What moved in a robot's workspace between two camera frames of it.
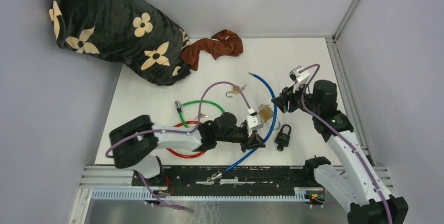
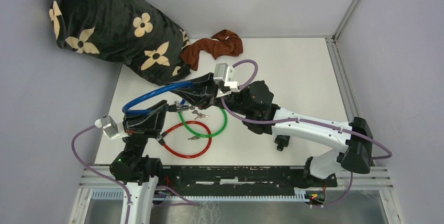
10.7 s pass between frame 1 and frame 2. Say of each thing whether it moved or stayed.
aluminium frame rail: stayed
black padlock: stayed
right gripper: moved
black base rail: stayed
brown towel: stayed
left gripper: moved
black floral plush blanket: stayed
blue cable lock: moved
